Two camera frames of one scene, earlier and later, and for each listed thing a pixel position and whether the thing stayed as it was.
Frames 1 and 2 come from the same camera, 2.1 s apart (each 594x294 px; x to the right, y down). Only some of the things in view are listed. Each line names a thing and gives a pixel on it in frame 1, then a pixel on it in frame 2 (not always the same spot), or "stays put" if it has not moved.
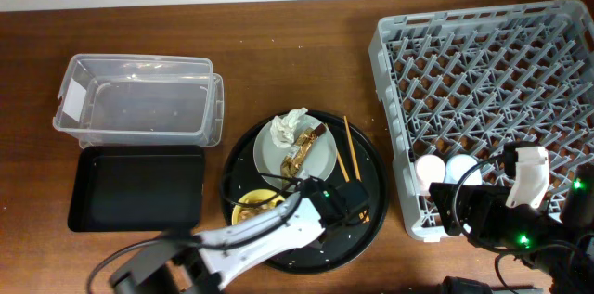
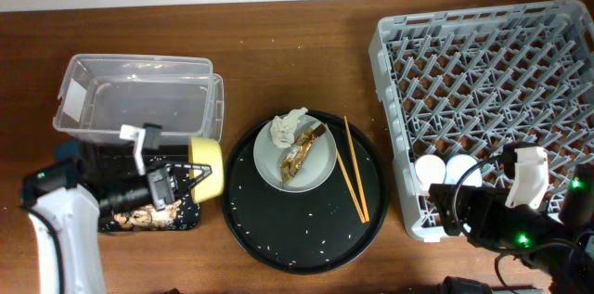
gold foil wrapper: [296, 156] stays put
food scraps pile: [247, 211] -> [148, 217]
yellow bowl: [255, 202] -> [206, 151]
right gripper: [491, 200] stays put
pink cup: [429, 169] stays put
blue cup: [458, 165] stays put
